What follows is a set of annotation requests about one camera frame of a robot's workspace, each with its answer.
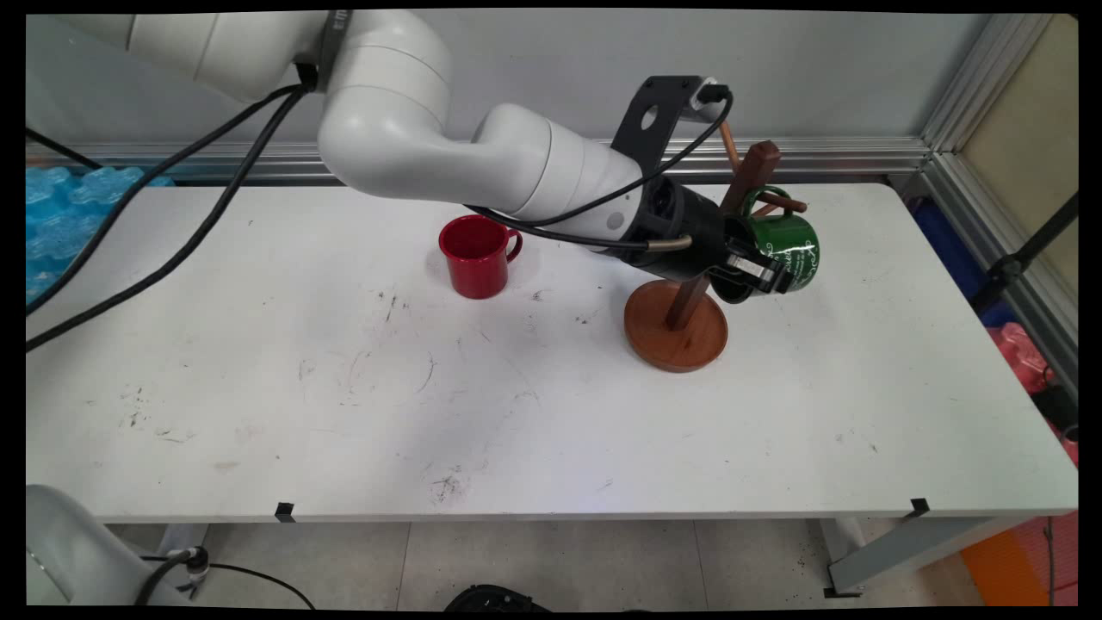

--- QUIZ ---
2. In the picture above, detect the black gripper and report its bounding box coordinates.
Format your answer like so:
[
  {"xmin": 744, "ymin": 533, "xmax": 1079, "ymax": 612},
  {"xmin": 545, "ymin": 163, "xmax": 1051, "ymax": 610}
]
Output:
[{"xmin": 622, "ymin": 177, "xmax": 789, "ymax": 298}]

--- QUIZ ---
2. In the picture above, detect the green enamel mug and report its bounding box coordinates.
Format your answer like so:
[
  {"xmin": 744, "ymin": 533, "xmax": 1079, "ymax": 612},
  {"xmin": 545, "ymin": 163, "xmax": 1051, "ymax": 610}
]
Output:
[{"xmin": 713, "ymin": 185, "xmax": 820, "ymax": 304}]

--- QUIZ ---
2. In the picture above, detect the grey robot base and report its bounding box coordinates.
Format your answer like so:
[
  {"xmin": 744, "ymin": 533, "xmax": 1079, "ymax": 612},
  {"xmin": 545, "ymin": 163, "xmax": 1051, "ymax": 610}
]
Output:
[{"xmin": 26, "ymin": 484, "xmax": 195, "ymax": 606}]

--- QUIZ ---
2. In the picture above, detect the wooden mug tree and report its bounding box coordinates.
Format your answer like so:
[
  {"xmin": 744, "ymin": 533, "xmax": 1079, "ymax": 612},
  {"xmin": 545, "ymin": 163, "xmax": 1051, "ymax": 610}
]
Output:
[{"xmin": 624, "ymin": 121, "xmax": 810, "ymax": 374}]

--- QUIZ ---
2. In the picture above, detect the blue bin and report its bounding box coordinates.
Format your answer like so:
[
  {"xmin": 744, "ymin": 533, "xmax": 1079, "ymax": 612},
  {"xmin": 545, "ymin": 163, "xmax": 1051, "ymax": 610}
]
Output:
[{"xmin": 911, "ymin": 200, "xmax": 1017, "ymax": 328}]

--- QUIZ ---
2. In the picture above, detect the black stand pole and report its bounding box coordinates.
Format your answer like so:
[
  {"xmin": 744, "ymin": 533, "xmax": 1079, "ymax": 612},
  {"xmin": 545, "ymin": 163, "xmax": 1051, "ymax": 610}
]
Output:
[{"xmin": 969, "ymin": 194, "xmax": 1079, "ymax": 315}]

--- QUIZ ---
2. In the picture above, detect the red enamel mug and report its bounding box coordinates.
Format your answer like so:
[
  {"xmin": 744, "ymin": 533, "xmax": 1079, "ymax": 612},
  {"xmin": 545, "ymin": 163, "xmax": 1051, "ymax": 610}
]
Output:
[{"xmin": 438, "ymin": 214, "xmax": 523, "ymax": 300}]

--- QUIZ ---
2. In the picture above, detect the pink plastic bag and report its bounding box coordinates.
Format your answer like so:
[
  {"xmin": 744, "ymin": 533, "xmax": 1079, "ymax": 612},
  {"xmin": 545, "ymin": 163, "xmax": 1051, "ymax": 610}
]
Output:
[{"xmin": 986, "ymin": 323, "xmax": 1056, "ymax": 395}]

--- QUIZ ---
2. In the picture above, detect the grey metal table leg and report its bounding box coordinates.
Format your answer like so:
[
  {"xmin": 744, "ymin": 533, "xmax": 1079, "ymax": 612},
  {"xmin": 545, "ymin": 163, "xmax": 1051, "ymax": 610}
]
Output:
[
  {"xmin": 155, "ymin": 523, "xmax": 209, "ymax": 561},
  {"xmin": 818, "ymin": 517, "xmax": 1034, "ymax": 599}
]

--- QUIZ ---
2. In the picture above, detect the black box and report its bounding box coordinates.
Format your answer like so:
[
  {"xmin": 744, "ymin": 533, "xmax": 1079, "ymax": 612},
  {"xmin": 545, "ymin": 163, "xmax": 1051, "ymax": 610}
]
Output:
[{"xmin": 1031, "ymin": 383, "xmax": 1079, "ymax": 442}]

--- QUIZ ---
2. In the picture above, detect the orange bin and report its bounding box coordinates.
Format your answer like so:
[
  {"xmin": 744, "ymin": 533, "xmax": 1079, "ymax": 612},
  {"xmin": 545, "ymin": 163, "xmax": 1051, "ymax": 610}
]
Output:
[{"xmin": 960, "ymin": 530, "xmax": 1053, "ymax": 606}]

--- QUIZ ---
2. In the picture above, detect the black round object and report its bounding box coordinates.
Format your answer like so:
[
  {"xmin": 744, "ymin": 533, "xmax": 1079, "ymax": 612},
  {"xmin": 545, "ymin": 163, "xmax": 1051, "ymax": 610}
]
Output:
[{"xmin": 443, "ymin": 584, "xmax": 552, "ymax": 614}]

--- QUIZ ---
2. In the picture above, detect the pink red plastic crate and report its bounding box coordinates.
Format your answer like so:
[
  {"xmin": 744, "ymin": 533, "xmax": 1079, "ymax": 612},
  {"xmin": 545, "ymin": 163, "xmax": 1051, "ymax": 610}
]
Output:
[{"xmin": 1012, "ymin": 437, "xmax": 1079, "ymax": 606}]

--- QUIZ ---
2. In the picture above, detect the blue bubble wrap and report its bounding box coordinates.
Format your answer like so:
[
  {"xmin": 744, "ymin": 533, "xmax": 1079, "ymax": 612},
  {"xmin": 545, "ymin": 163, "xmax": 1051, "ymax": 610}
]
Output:
[{"xmin": 26, "ymin": 165, "xmax": 175, "ymax": 302}]

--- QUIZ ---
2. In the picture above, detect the black cable with metal end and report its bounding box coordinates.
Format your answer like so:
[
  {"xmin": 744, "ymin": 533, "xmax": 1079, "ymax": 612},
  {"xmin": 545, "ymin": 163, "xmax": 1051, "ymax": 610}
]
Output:
[{"xmin": 469, "ymin": 207, "xmax": 692, "ymax": 253}]

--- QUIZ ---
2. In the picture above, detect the thin black camera cable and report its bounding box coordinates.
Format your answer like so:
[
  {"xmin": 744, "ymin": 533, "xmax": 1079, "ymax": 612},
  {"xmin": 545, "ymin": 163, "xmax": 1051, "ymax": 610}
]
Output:
[{"xmin": 465, "ymin": 86, "xmax": 734, "ymax": 226}]

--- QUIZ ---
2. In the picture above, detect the aluminium frame rail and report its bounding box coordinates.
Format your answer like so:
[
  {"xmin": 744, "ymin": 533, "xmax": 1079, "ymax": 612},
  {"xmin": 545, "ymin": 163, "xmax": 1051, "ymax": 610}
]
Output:
[
  {"xmin": 921, "ymin": 13, "xmax": 1079, "ymax": 397},
  {"xmin": 26, "ymin": 136, "xmax": 935, "ymax": 186}
]

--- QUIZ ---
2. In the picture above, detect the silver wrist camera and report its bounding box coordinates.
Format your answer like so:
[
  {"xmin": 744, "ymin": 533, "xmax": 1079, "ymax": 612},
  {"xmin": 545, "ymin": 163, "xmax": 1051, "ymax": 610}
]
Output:
[{"xmin": 689, "ymin": 77, "xmax": 733, "ymax": 121}]

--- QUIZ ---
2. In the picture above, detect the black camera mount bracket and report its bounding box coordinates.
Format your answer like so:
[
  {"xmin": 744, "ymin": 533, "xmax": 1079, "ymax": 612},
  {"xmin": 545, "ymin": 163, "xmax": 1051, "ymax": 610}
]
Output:
[{"xmin": 611, "ymin": 76, "xmax": 705, "ymax": 177}]

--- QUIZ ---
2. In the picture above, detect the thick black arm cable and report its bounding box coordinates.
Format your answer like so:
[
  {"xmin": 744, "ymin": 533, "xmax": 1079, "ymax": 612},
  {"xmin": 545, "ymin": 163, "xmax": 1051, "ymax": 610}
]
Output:
[
  {"xmin": 26, "ymin": 82, "xmax": 311, "ymax": 315},
  {"xmin": 26, "ymin": 86, "xmax": 313, "ymax": 352}
]

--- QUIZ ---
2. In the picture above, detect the black cable with connector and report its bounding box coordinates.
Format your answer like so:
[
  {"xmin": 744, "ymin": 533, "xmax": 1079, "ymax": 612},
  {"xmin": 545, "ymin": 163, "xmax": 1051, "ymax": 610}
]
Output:
[{"xmin": 133, "ymin": 547, "xmax": 315, "ymax": 611}]

